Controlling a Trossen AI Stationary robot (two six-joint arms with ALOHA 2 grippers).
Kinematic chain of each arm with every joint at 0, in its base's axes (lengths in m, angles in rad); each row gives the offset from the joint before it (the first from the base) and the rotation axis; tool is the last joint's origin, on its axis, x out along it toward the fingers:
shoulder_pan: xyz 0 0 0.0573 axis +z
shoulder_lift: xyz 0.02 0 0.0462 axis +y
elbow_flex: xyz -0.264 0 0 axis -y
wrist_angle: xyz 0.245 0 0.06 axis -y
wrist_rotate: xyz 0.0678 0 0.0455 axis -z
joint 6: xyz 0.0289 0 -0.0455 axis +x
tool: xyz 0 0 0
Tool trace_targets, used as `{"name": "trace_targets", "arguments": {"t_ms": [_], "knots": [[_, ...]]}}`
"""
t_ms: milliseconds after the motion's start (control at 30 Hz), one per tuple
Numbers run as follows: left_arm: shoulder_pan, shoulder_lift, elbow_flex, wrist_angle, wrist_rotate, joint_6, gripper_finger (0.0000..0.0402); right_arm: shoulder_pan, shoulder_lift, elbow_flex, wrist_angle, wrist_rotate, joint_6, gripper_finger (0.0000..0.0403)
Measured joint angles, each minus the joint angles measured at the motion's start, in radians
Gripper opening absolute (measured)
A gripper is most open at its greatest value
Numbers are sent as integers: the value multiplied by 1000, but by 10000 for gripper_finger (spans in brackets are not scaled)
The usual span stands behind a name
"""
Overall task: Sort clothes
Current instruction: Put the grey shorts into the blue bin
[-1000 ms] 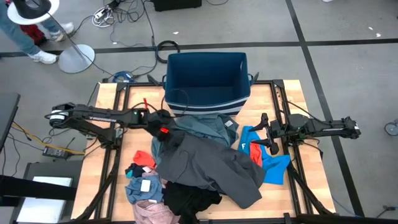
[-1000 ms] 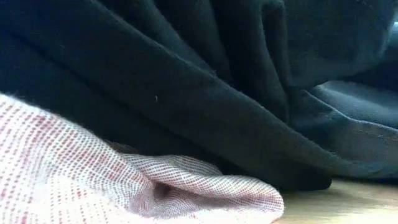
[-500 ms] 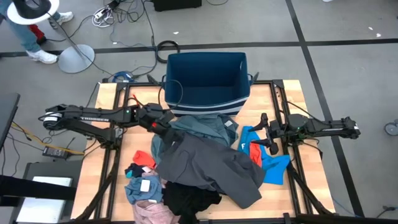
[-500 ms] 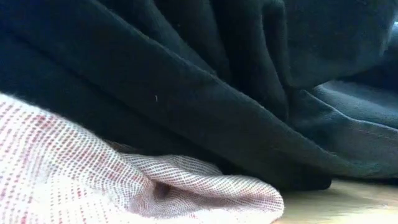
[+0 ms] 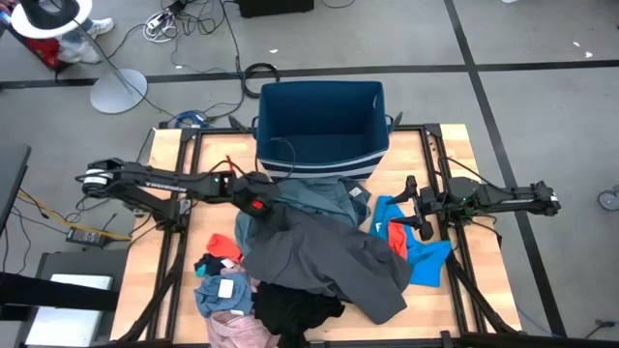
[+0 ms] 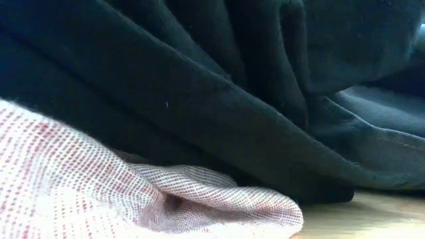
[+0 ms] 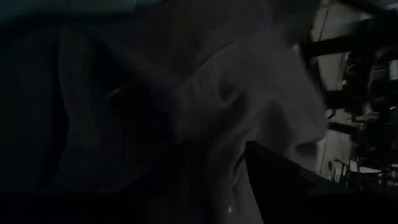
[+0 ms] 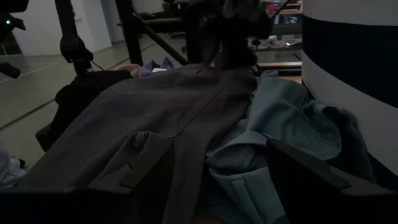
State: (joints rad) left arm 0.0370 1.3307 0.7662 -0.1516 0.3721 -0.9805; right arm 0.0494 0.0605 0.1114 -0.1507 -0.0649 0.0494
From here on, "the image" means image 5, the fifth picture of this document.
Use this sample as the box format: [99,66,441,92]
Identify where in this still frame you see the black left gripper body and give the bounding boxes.
[230,169,280,219]

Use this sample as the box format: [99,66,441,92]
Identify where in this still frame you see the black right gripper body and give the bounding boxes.
[416,186,440,242]

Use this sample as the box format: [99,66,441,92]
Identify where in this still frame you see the bright blue shirt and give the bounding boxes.
[369,194,454,289]

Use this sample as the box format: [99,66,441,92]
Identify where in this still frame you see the orange-red small garment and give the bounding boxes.
[206,233,245,264]

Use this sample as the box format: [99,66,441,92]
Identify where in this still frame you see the teal grey shirt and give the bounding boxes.
[234,174,373,255]

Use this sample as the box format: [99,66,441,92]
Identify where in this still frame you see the dark grey jacket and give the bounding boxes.
[241,205,415,326]

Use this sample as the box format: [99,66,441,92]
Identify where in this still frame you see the grey-blue sock white label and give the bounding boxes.
[193,273,255,319]

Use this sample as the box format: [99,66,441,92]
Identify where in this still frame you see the black garment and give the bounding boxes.
[253,281,347,348]

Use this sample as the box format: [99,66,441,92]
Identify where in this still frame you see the pale pink garment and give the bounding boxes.
[205,263,281,348]

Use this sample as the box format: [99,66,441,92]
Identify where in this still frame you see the blue fabric bin white stripes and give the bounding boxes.
[253,79,394,183]

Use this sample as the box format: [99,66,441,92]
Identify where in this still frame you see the white floor lamp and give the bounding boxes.
[10,0,149,115]

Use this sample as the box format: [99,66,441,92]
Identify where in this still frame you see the black power adapter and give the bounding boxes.
[65,226,108,248]

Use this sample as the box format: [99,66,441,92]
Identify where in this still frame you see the grey caster wheel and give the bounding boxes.
[597,186,619,213]

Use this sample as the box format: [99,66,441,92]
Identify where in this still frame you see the black box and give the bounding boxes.
[236,0,315,19]

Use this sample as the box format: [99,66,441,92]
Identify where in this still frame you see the white power strip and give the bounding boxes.
[142,9,180,44]

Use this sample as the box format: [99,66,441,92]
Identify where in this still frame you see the grey cabinet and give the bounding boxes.
[16,249,130,348]

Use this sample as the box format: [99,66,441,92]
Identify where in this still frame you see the person's white shoe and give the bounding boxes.
[86,17,116,40]
[57,41,103,65]

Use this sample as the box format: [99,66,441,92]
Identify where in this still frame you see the black bar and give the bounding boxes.
[0,271,121,313]

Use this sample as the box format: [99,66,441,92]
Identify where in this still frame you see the white panel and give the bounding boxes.
[24,274,115,347]

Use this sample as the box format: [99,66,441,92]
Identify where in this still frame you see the person's leg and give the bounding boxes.
[62,18,96,44]

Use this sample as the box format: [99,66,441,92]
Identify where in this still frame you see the dark desk top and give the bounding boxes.
[0,143,33,238]

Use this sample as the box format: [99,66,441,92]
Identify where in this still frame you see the red tool case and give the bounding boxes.
[23,36,63,70]

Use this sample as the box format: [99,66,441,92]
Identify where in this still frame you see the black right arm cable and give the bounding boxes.
[440,155,492,189]

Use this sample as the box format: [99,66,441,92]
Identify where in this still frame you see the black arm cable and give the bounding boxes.
[440,155,492,189]
[254,137,297,183]

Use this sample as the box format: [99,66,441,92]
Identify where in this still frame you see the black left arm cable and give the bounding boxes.
[254,137,297,183]

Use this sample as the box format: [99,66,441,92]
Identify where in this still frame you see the black aluminium table frame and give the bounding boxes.
[110,123,521,348]

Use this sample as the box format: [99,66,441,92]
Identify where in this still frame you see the blue cable coil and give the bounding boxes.
[173,109,210,130]

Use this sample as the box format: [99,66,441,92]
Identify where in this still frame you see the black coiled cable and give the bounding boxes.
[241,62,280,100]

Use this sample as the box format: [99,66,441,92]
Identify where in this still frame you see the long black floor cable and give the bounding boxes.
[220,0,248,120]

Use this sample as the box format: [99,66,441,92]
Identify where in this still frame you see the thin blue floor cable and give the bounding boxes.
[515,304,557,338]

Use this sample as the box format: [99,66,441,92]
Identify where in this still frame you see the yellow cable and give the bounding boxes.
[17,188,133,242]

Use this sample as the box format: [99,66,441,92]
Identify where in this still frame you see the black plug with cable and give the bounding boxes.
[583,318,619,340]

